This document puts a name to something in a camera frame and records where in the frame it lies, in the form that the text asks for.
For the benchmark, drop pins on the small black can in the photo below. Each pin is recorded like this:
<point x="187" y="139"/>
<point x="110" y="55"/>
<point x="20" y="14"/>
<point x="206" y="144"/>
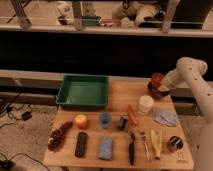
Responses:
<point x="122" y="123"/>

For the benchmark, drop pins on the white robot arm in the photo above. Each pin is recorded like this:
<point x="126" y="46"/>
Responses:
<point x="191" y="71"/>

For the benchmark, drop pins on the black power adapter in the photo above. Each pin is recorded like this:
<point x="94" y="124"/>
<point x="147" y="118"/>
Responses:
<point x="26" y="115"/>

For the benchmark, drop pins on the orange carrot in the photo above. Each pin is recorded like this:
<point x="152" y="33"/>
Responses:
<point x="131" y="115"/>

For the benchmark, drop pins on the dark round tin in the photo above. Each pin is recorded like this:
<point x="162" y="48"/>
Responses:
<point x="175" y="143"/>

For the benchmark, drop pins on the silver fork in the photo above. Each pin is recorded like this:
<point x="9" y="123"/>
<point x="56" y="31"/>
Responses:
<point x="143" y="137"/>

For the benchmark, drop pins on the person in background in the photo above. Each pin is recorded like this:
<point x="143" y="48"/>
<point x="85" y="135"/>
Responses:
<point x="138" y="11"/>

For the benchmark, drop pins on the black remote control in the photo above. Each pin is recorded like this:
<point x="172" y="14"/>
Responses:
<point x="81" y="144"/>

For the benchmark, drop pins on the red bowl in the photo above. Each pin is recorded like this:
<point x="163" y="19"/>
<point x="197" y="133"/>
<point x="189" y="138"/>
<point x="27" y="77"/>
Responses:
<point x="156" y="79"/>

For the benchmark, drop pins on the red yellow apple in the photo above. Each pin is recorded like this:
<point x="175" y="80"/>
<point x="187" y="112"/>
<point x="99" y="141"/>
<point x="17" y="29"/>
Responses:
<point x="81" y="121"/>

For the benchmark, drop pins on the green plastic tray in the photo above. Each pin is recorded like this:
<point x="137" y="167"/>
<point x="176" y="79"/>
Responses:
<point x="83" y="91"/>

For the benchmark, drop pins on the yellow banana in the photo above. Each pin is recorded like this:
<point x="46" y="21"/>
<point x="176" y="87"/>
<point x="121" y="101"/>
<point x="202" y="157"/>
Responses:
<point x="156" y="140"/>

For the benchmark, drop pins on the black handled knife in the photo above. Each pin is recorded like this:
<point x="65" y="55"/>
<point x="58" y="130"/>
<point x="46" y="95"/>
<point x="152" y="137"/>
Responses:
<point x="131" y="148"/>

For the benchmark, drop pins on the blue sponge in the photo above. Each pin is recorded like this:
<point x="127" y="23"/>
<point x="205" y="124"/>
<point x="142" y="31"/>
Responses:
<point x="105" y="148"/>

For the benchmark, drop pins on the purple bowl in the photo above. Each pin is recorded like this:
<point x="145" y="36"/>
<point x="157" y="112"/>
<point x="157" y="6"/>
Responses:
<point x="155" y="93"/>

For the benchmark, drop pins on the green box on shelf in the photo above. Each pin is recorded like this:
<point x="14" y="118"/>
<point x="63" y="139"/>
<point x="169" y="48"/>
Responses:
<point x="91" y="20"/>

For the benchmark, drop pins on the bunch of red grapes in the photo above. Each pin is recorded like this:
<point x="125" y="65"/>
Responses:
<point x="57" y="137"/>

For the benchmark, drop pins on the blue cup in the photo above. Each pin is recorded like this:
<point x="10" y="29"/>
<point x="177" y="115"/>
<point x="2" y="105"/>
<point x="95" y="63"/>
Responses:
<point x="105" y="120"/>

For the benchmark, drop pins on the white lidded cup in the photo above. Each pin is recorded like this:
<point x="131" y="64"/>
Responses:
<point x="146" y="102"/>

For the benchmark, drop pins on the blue face mask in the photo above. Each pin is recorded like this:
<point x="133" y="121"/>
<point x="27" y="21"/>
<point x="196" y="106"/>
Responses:
<point x="165" y="117"/>

